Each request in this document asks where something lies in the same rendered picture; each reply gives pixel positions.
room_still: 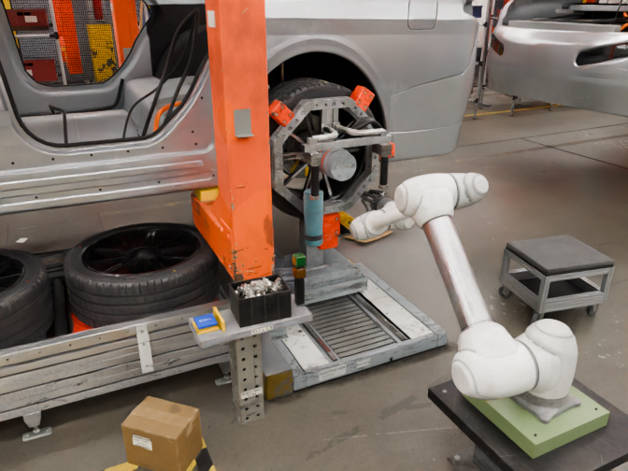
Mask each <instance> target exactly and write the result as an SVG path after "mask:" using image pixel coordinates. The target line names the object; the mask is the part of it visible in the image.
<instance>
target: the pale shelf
mask: <svg viewBox="0 0 628 471"><path fill-rule="evenodd" d="M291 298H292V316H291V317H290V318H286V319H281V320H277V321H269V322H265V323H260V324H255V325H252V326H247V327H242V328H240V327H239V325H238V323H237V321H236V318H235V317H234V315H233V313H232V311H231V308H230V309H226V310H222V311H219V312H220V314H221V316H222V318H223V320H224V322H225V332H223V331H222V329H221V327H220V330H217V331H213V332H209V333H204V334H201V335H198V334H197V333H196V331H195V329H194V327H193V321H194V320H193V318H195V317H193V318H189V325H190V327H191V329H192V332H193V335H194V337H195V339H196V341H197V343H198V345H199V347H200V349H204V348H207V347H211V346H215V345H219V344H222V343H226V342H230V341H234V340H238V339H241V338H244V337H248V336H252V335H258V334H262V333H266V332H270V331H274V330H277V329H280V328H284V327H288V326H292V325H296V324H299V323H303V322H307V321H312V320H313V314H312V313H311V312H310V311H309V309H308V308H307V307H306V306H301V307H298V306H297V305H296V304H295V303H294V294H291Z"/></svg>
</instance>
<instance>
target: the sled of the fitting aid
mask: <svg viewBox="0 0 628 471"><path fill-rule="evenodd" d="M367 279H368V277H367V276H366V275H365V274H363V273H362V272H361V271H360V270H359V269H357V275H353V276H349V277H345V278H338V279H333V280H329V281H325V282H321V283H317V284H312V285H308V286H305V305H307V304H311V303H315V302H319V301H322V300H326V299H330V298H335V297H338V296H342V295H346V294H350V293H356V292H361V291H365V290H367Z"/></svg>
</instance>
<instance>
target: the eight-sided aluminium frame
mask: <svg viewBox="0 0 628 471"><path fill-rule="evenodd" d="M334 107H338V108H341V107H344V108H345V109H346V110H347V111H348V112H349V113H350V114H351V115H352V116H353V118H354V119H355V120H356V121H358V120H359V119H360V118H361V117H366V116H367V115H366V113H365V112H364V111H363V110H362V109H361V108H360V107H358V106H357V105H356V102H355V101H354V100H353V99H352V98H350V97H347V96H338V97H326V98H314V99H303V100H301V101H300V102H299V103H298V104H297V106H296V107H295V108H294V109H293V111H292V113H293V114H294V117H293V118H292V120H291V121H290V122H289V123H288V124H287V126H286V127H284V126H282V125H280V126H279V128H278V129H277V130H276V131H275V133H273V134H272V135H271V136H270V138H269V139H270V167H271V187H272V188H273V189H274V190H275V191H276V192H277V193H279V194H280V195H281V196H283V197H284V198H285V199H286V200H287V201H289V202H290V203H291V204H292V205H293V206H294V207H296V208H297V209H298V210H299V211H300V212H301V213H303V214H304V203H303V202H302V201H301V200H300V199H299V198H297V197H296V196H295V195H294V194H293V193H291V192H290V191H289V190H288V189H287V188H286V187H285V186H283V152H282V144H283V143H284V142H285V140H286V139H287V138H288V137H289V135H290V134H291V133H292V132H293V130H294V129H295V128H296V127H297V126H298V124H299V123H300V122H301V121H302V120H303V118H304V117H305V116H306V115H307V114H308V112H309V111H310V110H320V109H322V108H327V109H330V108H334ZM364 129H365V130H370V129H374V128H373V127H372V125H371V124H369V125H367V126H365V127H364ZM371 146H372V145H366V152H365V170H364V172H363V173H362V174H361V176H359V177H358V178H357V180H356V181H355V182H354V183H353V184H352V186H351V187H350V188H349V189H348V191H347V192H346V193H345V194H344V195H343V197H342V198H341V199H339V200H334V201H328V202H323V214H329V213H334V212H339V211H346V210H350V208H351V207H353V205H354V203H355V202H356V201H357V200H358V199H359V197H360V196H361V195H362V194H363V193H364V191H365V190H366V189H367V187H368V186H369V185H370V184H371V183H372V181H373V180H374V179H376V177H377V175H378V157H379V155H378V154H376V153H375V152H372V147H371Z"/></svg>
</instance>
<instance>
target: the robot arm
mask: <svg viewBox="0 0 628 471"><path fill-rule="evenodd" d="M488 187H489V185H488V181H487V179H485V178H484V177H483V176H482V175H480V174H477V173H468V174H464V173H449V174H428V175H422V176H417V177H414V178H410V179H408V180H406V181H404V182H403V183H402V184H401V185H400V186H398V187H397V188H396V191H395V194H394V201H393V200H392V199H390V198H385V197H384V196H383V195H384V194H385V192H384V191H383V190H381V191H377V190H371V189H370V190H369V191H368V192H367V191H364V193H363V194H362V195H361V197H362V198H363V199H361V202H362V203H363V204H364V206H365V210H366V211H367V213H365V214H363V215H361V216H359V217H357V218H356V219H354V220H353V221H352V222H351V223H350V233H351V235H352V236H353V237H354V238H356V239H357V240H366V239H369V238H373V237H376V236H380V235H382V234H383V233H384V232H386V231H389V230H393V229H409V228H411V227H412V226H413V225H414V223H415V222H416V223H417V225H418V226H419V227H420V228H421V229H422V230H424V232H425V234H426V237H427V239H428V242H429V245H430V247H431V250H432V253H433V254H434V257H435V261H436V264H437V267H438V269H439V272H440V274H441V277H442V279H443V281H444V284H445V287H446V289H447V292H448V295H449V298H450V301H451V304H452V306H453V309H454V312H455V314H456V317H457V320H458V322H459V324H460V327H461V329H462V333H460V335H459V338H458V341H457V345H458V353H456V354H455V356H454V358H453V360H452V364H451V375H452V379H453V382H454V384H455V386H456V387H457V389H458V390H459V391H460V392H461V393H463V394H464V395H466V396H468V397H471V398H475V399H480V400H497V399H503V398H508V397H509V398H510V399H512V400H513V401H515V402H516V403H517V404H519V405H520V406H521V407H523V408H525V409H526V410H527V411H529V412H530V413H531V414H533V415H534V416H535V417H537V419H538V420H539V421H540V422H542V423H544V424H549V423H550V422H551V420H552V419H554V418H556V417H558V416H560V415H561V414H563V413H565V412H566V411H568V410H570V409H571V408H574V407H580V406H581V400H580V399H579V398H578V397H576V396H574V395H572V394H570V393H569V390H570V387H571V384H572V381H573V378H574V375H575V371H576V366H577V360H578V346H577V341H576V339H575V336H574V335H573V334H572V332H571V330H570V328H569V327H568V326H567V325H565V324H564V323H562V322H560V321H556V320H551V319H544V320H541V321H536V322H534V323H532V324H531V325H530V326H529V327H527V329H526V332H525V333H523V334H521V335H519V336H518V337H516V338H515V339H513V338H512V337H511V335H510V334H509V333H508V332H507V330H506V329H505V327H503V326H502V325H500V324H498V323H496V322H493V319H492V315H491V313H490V310H489V309H488V306H487V304H486V301H485V299H484V296H483V294H482V291H481V289H480V287H479V285H478V281H477V278H476V276H475V273H474V271H473V268H472V266H471V264H470V262H469V259H468V257H467V254H466V252H465V249H464V245H463V243H462V240H461V238H460V236H459V234H458V231H457V229H456V226H455V224H454V221H453V215H454V210H455V209H459V208H462V207H467V206H471V205H473V204H475V203H477V202H479V201H480V200H481V199H482V198H483V197H484V196H485V195H486V193H487V192H488ZM371 193H372V194H371ZM373 194H377V195H378V196H375V195H373ZM368 196H369V197H371V198H373V200H371V199H369V198H367V197H368ZM365 201H367V202H369V203H370V206H371V207H369V206H368V205H367V203H366V202H365ZM371 210H373V211H371Z"/></svg>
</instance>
